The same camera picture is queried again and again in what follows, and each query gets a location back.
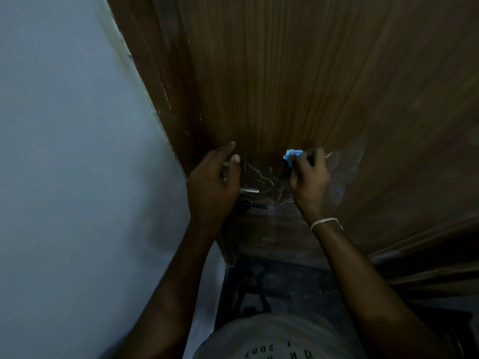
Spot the person's right hand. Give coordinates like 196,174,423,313
288,147,332,225

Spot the person's left hand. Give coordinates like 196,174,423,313
186,141,242,236

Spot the blue wipe cloth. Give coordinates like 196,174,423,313
282,148,304,168

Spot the silver door handle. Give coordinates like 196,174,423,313
221,162,260,194

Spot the brown wooden door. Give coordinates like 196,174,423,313
153,0,479,270

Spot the person's right forearm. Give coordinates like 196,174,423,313
312,222,450,359

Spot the person's left forearm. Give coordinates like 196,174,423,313
116,224,222,359

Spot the black door latch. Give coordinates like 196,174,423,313
239,198,268,212

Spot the white printed t-shirt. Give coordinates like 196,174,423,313
193,313,367,359

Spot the silver chain bracelet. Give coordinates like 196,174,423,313
309,217,344,232

